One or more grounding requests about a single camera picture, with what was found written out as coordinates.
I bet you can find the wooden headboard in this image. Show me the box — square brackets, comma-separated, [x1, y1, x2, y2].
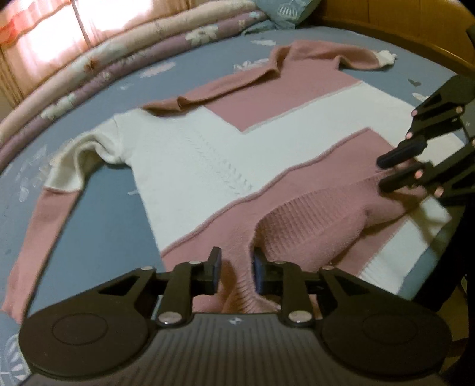
[319, 0, 475, 78]

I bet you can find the person's dark clothing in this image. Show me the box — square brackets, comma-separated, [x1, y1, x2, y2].
[419, 208, 475, 312]

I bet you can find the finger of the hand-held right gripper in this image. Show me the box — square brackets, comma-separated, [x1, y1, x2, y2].
[379, 144, 475, 208]
[376, 76, 475, 169]

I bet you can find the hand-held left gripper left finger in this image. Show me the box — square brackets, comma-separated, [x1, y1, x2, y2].
[69, 247, 222, 328]

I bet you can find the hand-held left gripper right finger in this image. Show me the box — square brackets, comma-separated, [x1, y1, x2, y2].
[252, 247, 403, 328]

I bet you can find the blue pillow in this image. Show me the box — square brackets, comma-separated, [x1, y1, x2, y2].
[256, 0, 323, 30]

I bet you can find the pink and white sweater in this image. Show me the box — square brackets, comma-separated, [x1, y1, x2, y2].
[0, 39, 464, 323]

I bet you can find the folded floral quilt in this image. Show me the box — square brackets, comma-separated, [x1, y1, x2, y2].
[0, 0, 277, 164]

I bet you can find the pink curtain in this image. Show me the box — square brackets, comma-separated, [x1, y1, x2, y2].
[0, 0, 179, 108]

